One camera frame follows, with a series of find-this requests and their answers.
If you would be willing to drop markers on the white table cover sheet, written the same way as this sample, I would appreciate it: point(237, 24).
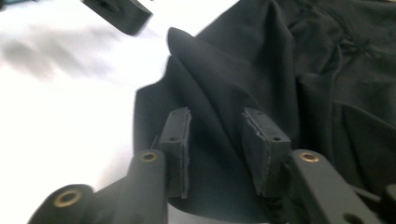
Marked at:
point(62, 109)

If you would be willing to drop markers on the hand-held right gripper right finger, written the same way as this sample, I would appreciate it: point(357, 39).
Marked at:
point(264, 155)

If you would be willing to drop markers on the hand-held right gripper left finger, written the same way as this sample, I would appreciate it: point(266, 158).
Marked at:
point(176, 155)

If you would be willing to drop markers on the black shorts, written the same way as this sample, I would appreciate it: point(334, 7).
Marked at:
point(311, 77)

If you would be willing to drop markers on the light blue plastic basket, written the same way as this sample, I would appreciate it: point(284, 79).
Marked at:
point(15, 1)

